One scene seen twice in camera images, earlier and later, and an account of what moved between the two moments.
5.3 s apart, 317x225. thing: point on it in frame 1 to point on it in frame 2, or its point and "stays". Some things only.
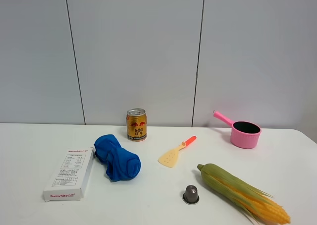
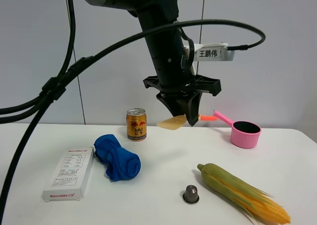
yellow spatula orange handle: (169, 159) to (176, 123)
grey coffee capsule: (190, 195) stays
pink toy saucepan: (244, 135) stays
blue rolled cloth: (122, 164) stays
